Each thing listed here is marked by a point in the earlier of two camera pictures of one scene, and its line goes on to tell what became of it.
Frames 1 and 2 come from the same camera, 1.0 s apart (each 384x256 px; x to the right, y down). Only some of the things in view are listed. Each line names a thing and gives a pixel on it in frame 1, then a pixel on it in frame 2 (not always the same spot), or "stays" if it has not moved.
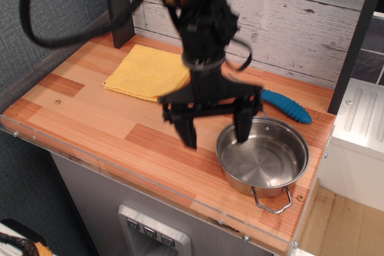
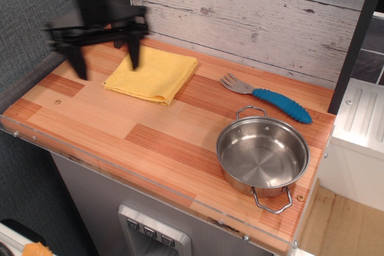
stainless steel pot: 275,154 stays
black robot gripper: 210,93 -> 105,17
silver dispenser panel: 143,234 stays
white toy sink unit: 353,163 stays
